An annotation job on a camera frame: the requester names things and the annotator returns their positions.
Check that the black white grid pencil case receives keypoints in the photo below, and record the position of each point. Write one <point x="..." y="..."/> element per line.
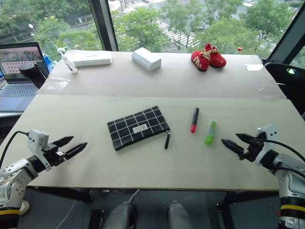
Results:
<point x="137" y="127"/>

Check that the black table frame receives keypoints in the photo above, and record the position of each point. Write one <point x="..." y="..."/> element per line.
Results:
<point x="152" y="198"/>

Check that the white rectangular block box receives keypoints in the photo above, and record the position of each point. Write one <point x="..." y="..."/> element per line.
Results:
<point x="146" y="58"/>

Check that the red black marker pen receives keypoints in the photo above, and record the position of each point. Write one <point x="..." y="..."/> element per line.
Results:
<point x="194" y="119"/>

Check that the red toy shoe yellow laces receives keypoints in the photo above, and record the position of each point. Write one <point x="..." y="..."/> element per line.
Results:
<point x="215" y="56"/>

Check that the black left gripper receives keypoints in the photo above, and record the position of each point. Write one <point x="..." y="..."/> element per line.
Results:
<point x="51" y="152"/>

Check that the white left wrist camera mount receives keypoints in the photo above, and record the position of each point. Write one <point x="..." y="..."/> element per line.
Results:
<point x="37" y="143"/>

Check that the clear plastic bag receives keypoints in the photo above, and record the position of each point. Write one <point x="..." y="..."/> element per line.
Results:
<point x="57" y="83"/>

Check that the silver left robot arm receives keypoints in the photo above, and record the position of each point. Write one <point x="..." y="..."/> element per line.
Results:
<point x="14" y="171"/>

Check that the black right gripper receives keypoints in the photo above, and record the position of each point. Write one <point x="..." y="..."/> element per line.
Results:
<point x="253" y="147"/>

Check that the laptop computer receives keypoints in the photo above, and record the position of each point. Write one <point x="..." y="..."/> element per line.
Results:
<point x="16" y="78"/>

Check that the grey rounded robot leg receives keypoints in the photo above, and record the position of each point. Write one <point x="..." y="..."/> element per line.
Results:
<point x="179" y="214"/>
<point x="120" y="214"/>

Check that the red toy shoe yellow M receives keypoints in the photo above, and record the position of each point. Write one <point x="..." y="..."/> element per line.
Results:
<point x="200" y="60"/>

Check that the black window frame post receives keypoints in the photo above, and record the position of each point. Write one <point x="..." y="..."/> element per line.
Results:
<point x="103" y="23"/>

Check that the flat white box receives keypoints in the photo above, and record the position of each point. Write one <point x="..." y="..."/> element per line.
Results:
<point x="91" y="58"/>

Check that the black round desk device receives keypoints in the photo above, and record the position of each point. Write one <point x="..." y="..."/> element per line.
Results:
<point x="32" y="72"/>

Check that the green highlighter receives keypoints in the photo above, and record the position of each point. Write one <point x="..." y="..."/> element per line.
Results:
<point x="210" y="132"/>

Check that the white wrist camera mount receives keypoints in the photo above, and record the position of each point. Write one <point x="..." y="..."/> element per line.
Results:
<point x="37" y="143"/>
<point x="268" y="136"/>

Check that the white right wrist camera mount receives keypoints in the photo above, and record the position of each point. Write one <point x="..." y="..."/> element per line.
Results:
<point x="268" y="136"/>

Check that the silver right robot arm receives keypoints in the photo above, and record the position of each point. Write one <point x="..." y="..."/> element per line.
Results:
<point x="287" y="171"/>

